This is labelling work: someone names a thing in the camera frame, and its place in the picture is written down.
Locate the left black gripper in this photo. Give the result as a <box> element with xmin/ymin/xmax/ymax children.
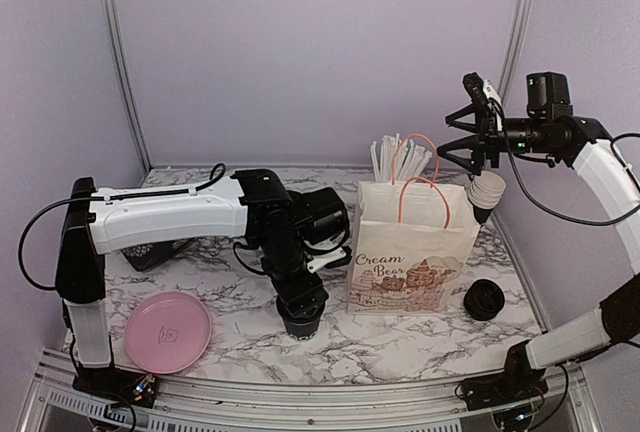
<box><xmin>260</xmin><ymin>236</ymin><xmax>331</xmax><ymax>319</ymax></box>

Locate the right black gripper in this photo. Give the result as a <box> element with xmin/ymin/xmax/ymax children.
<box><xmin>438</xmin><ymin>101</ymin><xmax>556</xmax><ymax>175</ymax></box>

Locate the single black paper coffee cup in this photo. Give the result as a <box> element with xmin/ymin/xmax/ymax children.
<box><xmin>283</xmin><ymin>318</ymin><xmax>320</xmax><ymax>341</ymax></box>

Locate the stack of paper coffee cups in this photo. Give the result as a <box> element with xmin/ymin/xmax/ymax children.
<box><xmin>467</xmin><ymin>171</ymin><xmax>506</xmax><ymax>225</ymax></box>

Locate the white paper takeout bag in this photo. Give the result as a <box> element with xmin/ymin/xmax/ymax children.
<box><xmin>347</xmin><ymin>174</ymin><xmax>480</xmax><ymax>316</ymax></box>

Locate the stack of black cup lids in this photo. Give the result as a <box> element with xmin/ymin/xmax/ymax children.
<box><xmin>463</xmin><ymin>279</ymin><xmax>505</xmax><ymax>321</ymax></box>

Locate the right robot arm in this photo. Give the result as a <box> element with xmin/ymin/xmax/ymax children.
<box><xmin>438</xmin><ymin>72</ymin><xmax>639</xmax><ymax>400</ymax></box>

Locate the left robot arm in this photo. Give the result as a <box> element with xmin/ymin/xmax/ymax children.
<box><xmin>34</xmin><ymin>164</ymin><xmax>350</xmax><ymax>397</ymax></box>

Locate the bundle of white paper straws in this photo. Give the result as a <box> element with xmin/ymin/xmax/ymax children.
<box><xmin>370</xmin><ymin>134</ymin><xmax>437</xmax><ymax>183</ymax></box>

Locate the pink round plate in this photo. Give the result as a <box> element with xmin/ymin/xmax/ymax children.
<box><xmin>124</xmin><ymin>292</ymin><xmax>213</xmax><ymax>375</ymax></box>

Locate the black floral patterned tray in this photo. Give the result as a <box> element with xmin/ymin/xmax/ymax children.
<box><xmin>121</xmin><ymin>239</ymin><xmax>193</xmax><ymax>272</ymax></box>

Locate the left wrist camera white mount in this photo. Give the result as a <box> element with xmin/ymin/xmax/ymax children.
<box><xmin>306</xmin><ymin>246</ymin><xmax>352</xmax><ymax>273</ymax></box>

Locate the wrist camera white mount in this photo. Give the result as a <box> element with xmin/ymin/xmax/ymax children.
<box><xmin>462</xmin><ymin>72</ymin><xmax>502</xmax><ymax>116</ymax></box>
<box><xmin>306</xmin><ymin>246</ymin><xmax>352</xmax><ymax>273</ymax></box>

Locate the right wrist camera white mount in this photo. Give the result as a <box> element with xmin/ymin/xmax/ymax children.
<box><xmin>462</xmin><ymin>72</ymin><xmax>502</xmax><ymax>116</ymax></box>

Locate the right aluminium frame post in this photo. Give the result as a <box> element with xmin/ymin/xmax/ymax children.
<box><xmin>497</xmin><ymin>0</ymin><xmax>533</xmax><ymax>107</ymax></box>

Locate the aluminium frame post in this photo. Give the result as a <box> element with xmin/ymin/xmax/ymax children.
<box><xmin>101</xmin><ymin>0</ymin><xmax>152</xmax><ymax>174</ymax></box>
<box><xmin>497</xmin><ymin>0</ymin><xmax>533</xmax><ymax>107</ymax></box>

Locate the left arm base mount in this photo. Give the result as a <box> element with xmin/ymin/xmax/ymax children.
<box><xmin>73</xmin><ymin>364</ymin><xmax>159</xmax><ymax>408</ymax></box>

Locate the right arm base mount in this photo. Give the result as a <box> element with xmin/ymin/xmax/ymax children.
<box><xmin>455</xmin><ymin>342</ymin><xmax>549</xmax><ymax>411</ymax></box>

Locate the front aluminium frame rail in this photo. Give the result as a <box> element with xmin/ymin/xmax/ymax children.
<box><xmin>16</xmin><ymin>349</ymin><xmax>601</xmax><ymax>431</ymax></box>

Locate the left aluminium frame post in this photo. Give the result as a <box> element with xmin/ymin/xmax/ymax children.
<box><xmin>101</xmin><ymin>0</ymin><xmax>152</xmax><ymax>174</ymax></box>

